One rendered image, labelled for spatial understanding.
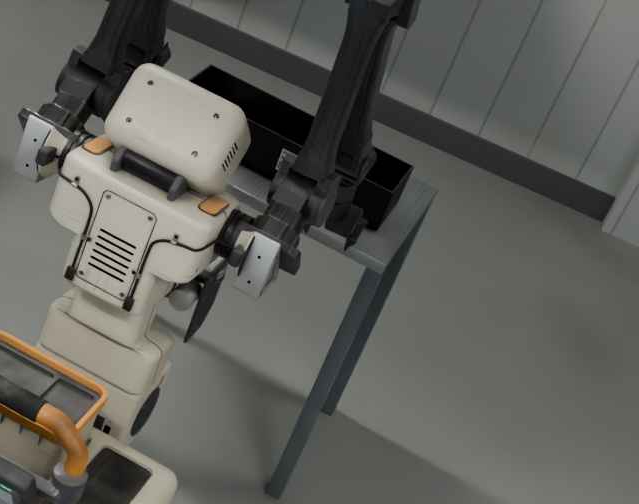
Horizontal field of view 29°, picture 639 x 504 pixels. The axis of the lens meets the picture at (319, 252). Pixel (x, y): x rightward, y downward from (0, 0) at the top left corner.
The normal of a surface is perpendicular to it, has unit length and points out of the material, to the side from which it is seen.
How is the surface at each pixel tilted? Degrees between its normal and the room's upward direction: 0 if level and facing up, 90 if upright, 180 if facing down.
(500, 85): 90
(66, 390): 0
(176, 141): 48
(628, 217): 90
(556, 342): 0
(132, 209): 82
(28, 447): 92
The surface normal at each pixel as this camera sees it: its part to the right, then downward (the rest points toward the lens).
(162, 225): -0.30, 0.32
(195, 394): 0.32, -0.78
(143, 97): -0.04, -0.21
